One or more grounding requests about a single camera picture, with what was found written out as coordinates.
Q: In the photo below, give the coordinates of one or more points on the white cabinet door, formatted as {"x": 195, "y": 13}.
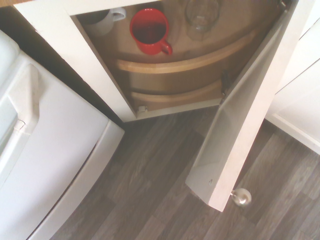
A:
{"x": 237, "y": 125}

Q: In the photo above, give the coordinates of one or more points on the white adjacent cabinet front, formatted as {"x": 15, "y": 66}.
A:
{"x": 300, "y": 100}

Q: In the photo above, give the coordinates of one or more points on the small white door catch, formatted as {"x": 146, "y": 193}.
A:
{"x": 141, "y": 109}

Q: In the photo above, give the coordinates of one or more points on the small wooden rotating shelf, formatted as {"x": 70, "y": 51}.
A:
{"x": 175, "y": 98}

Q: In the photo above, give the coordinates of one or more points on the large wooden rotating shelf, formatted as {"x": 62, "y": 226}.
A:
{"x": 175, "y": 67}

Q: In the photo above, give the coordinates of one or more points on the red ceramic mug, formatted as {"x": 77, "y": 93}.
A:
{"x": 148, "y": 47}

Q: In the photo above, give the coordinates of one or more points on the clear glass jar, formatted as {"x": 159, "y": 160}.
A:
{"x": 200, "y": 22}

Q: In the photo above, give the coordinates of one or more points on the white ceramic mug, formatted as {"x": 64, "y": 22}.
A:
{"x": 105, "y": 25}

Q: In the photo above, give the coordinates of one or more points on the silver round door knob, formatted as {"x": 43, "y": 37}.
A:
{"x": 242, "y": 196}

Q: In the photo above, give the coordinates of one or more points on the white kitchen stove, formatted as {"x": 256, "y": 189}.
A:
{"x": 50, "y": 150}

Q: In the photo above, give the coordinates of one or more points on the white cabinet frame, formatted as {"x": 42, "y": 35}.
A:
{"x": 70, "y": 50}

